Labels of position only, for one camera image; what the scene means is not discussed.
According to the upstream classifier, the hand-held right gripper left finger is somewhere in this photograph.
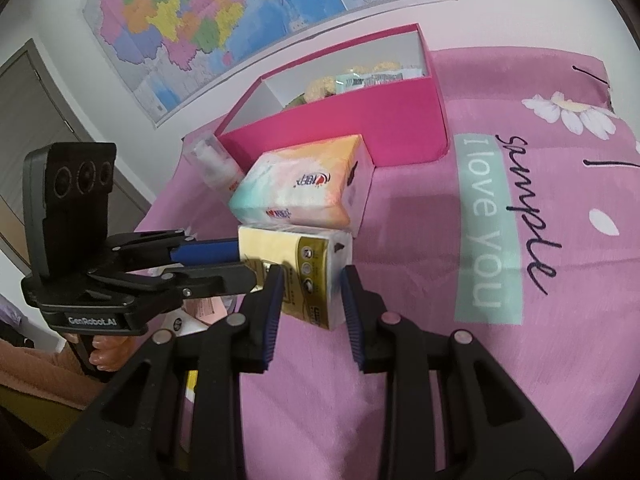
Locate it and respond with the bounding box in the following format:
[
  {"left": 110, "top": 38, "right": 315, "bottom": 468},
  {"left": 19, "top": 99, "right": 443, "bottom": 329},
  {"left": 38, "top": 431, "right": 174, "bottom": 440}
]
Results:
[{"left": 50, "top": 264, "right": 287, "bottom": 480}]

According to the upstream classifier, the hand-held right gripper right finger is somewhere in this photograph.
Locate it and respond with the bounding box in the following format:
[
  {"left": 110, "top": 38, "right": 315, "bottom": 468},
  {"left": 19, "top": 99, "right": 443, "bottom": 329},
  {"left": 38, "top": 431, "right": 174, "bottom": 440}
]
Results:
[{"left": 341, "top": 265, "right": 583, "bottom": 480}]

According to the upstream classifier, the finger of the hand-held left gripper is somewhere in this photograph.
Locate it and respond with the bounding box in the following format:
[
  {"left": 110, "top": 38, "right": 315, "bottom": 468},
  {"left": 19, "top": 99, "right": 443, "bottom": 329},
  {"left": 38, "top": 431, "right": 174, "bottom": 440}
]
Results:
[
  {"left": 90, "top": 260, "right": 259, "bottom": 302},
  {"left": 106, "top": 229, "right": 241, "bottom": 267}
]

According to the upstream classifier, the yellow tissue pack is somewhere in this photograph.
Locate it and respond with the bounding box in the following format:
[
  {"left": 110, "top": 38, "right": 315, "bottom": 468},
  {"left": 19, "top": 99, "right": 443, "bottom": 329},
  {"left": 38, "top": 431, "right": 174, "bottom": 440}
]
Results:
[{"left": 237, "top": 225, "right": 353, "bottom": 331}]

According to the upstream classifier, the pink cardboard box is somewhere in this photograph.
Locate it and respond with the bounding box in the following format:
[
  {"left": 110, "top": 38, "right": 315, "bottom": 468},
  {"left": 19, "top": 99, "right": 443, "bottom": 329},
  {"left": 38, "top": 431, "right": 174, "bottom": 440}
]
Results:
[{"left": 215, "top": 24, "right": 449, "bottom": 173}]

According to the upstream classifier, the person's left forearm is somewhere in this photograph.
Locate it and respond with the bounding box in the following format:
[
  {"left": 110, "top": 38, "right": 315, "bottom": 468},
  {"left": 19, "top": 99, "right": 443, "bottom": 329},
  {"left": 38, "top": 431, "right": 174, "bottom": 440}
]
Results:
[{"left": 0, "top": 337, "right": 103, "bottom": 406}]

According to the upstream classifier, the person's left hand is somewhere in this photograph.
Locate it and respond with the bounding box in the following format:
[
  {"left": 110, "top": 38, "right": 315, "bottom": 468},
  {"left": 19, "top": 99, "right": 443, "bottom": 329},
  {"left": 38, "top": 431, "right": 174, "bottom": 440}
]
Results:
[{"left": 87, "top": 334, "right": 137, "bottom": 373}]

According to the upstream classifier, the pink packet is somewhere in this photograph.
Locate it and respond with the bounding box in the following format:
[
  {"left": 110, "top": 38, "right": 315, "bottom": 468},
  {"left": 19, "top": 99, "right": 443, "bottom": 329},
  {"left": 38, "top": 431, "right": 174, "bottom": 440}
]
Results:
[{"left": 192, "top": 295, "right": 239, "bottom": 326}]

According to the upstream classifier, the clear printed packet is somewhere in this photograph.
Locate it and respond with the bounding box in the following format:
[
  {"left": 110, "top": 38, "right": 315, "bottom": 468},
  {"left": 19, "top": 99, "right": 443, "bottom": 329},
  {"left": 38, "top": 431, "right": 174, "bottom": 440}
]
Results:
[{"left": 171, "top": 311, "right": 202, "bottom": 337}]

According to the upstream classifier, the clear plastic bottle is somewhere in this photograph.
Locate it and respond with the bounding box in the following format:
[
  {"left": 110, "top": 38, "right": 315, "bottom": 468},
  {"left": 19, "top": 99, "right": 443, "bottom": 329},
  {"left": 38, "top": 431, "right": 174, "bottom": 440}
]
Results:
[{"left": 182, "top": 130, "right": 246, "bottom": 201}]

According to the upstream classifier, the grey door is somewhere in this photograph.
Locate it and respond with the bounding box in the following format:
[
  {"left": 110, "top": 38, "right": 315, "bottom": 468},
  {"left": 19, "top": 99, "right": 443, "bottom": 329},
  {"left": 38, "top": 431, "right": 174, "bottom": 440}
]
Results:
[{"left": 0, "top": 39, "right": 153, "bottom": 271}]

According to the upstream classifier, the pastel tissue pack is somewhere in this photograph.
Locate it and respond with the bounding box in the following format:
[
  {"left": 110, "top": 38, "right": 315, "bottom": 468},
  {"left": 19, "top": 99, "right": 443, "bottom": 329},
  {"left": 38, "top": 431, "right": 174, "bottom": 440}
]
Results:
[{"left": 228, "top": 134, "right": 376, "bottom": 238}]

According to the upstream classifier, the pink flower print bed sheet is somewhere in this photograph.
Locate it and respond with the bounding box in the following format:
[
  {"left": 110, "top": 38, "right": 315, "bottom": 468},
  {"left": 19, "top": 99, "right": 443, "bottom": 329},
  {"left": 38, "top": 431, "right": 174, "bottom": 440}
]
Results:
[{"left": 142, "top": 47, "right": 640, "bottom": 480}]

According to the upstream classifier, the mustard yellow cloth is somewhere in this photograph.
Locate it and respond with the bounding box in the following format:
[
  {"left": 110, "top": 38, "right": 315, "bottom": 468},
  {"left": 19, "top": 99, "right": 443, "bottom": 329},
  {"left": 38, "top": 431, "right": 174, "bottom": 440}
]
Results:
[{"left": 0, "top": 390, "right": 93, "bottom": 456}]

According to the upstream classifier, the beige plush toy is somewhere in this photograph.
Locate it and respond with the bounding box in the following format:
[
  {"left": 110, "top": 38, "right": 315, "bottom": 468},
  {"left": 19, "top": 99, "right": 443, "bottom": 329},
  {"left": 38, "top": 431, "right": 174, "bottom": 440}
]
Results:
[{"left": 302, "top": 60, "right": 401, "bottom": 103}]

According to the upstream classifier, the mint green packet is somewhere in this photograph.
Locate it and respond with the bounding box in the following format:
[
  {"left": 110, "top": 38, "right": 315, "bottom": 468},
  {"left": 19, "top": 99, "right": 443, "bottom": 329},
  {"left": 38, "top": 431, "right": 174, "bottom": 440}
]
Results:
[{"left": 335, "top": 67, "right": 426, "bottom": 94}]

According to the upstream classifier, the colourful wall map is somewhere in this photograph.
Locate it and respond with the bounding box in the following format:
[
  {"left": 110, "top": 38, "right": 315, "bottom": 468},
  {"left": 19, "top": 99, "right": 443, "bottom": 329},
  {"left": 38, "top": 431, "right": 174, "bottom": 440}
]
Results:
[{"left": 82, "top": 0, "right": 443, "bottom": 128}]

